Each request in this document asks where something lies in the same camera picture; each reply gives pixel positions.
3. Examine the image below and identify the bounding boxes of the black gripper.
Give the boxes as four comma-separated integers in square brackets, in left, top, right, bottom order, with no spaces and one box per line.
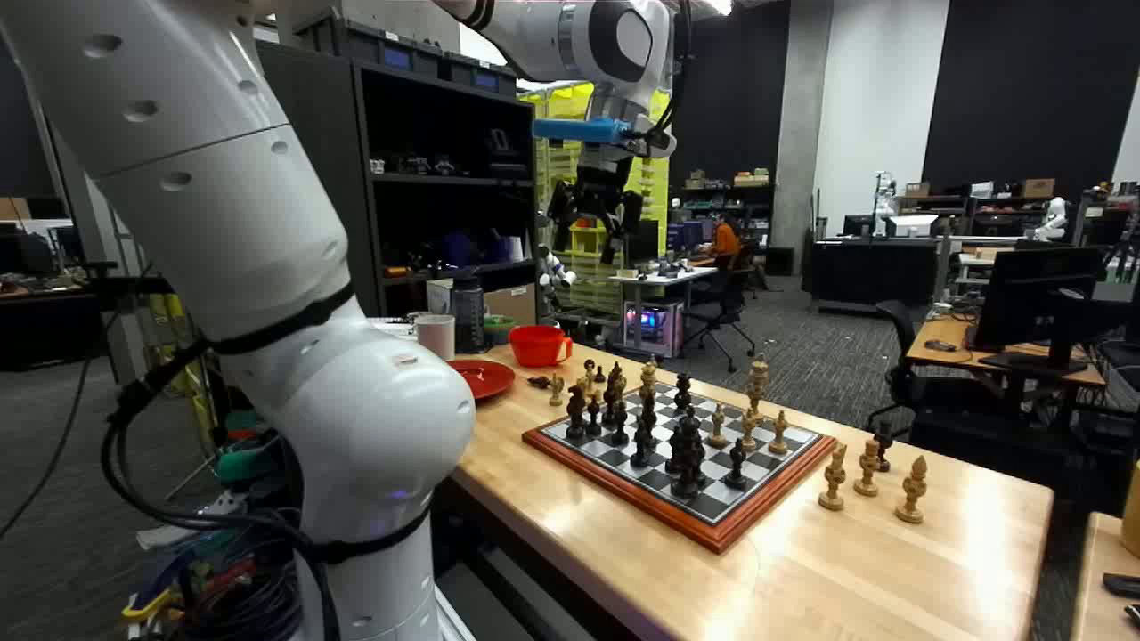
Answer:
[553,140,639,259]

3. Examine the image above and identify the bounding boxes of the wooden framed chessboard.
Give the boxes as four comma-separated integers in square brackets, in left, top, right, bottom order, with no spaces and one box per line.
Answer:
[520,375,841,556]

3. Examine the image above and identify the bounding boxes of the small black monitor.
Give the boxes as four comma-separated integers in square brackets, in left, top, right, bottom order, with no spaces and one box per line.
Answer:
[623,219,664,271]

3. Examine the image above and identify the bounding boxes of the yellow shelving cart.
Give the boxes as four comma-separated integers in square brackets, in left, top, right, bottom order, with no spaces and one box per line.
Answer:
[532,76,677,317]

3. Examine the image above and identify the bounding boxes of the cluttered white desk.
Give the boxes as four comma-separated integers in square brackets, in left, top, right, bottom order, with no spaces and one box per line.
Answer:
[609,259,722,297]

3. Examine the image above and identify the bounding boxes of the purple lit computer case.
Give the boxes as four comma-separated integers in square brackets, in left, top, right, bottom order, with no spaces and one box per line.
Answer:
[616,297,690,365]

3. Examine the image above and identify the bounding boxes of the person in orange shirt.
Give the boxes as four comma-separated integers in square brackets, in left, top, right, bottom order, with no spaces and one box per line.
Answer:
[706,211,750,282]

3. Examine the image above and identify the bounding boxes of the large red plastic mug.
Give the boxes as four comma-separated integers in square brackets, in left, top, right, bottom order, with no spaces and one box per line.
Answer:
[507,324,576,372]

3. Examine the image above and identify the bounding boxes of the background storage shelf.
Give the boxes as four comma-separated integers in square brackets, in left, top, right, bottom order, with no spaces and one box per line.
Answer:
[681,163,778,241]

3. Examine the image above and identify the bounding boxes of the dark drinking bottle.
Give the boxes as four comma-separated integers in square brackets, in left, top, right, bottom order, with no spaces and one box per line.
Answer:
[450,271,487,357]

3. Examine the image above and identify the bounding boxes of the black office chair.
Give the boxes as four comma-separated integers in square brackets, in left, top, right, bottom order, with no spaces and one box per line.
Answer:
[867,297,953,448]
[685,264,761,379]

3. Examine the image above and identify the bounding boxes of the black shelving unit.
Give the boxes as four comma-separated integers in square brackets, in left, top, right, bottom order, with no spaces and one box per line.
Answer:
[252,10,540,319]

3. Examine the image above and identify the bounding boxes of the white paper cup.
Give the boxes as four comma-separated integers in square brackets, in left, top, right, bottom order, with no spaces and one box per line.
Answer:
[406,310,459,365]
[425,276,459,317]

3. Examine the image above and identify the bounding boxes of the red plastic plate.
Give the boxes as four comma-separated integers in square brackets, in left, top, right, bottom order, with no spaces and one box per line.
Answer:
[444,357,520,405]

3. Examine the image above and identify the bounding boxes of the black low cabinet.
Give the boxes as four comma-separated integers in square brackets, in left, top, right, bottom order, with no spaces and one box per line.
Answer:
[803,228,944,310]

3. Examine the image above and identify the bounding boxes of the wooden office desk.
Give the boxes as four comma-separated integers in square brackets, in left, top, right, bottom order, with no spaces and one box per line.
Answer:
[903,310,1111,391]

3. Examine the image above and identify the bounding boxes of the green plastic object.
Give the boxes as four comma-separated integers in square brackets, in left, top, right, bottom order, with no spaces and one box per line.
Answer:
[209,437,280,492]

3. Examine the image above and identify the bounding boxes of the yellow metal stand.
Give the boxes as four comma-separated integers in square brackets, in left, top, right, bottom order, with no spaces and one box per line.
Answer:
[139,287,223,448]

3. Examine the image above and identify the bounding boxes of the black computer monitor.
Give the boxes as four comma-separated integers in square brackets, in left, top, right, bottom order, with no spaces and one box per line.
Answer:
[974,241,1107,357]

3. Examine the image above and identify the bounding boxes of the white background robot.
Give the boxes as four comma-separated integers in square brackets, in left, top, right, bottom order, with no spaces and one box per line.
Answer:
[1031,191,1071,245]

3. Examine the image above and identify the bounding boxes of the dark cluttered workbench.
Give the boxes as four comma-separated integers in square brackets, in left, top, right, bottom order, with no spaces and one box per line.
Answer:
[0,191,170,367]

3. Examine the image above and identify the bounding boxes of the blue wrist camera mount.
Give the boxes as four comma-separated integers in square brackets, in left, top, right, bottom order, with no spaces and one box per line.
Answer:
[532,114,635,151]

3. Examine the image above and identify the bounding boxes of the colourful cable pile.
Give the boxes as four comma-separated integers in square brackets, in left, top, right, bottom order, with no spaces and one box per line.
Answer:
[119,519,307,641]

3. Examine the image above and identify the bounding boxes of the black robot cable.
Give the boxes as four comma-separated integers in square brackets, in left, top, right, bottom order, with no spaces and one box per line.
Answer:
[95,340,348,641]

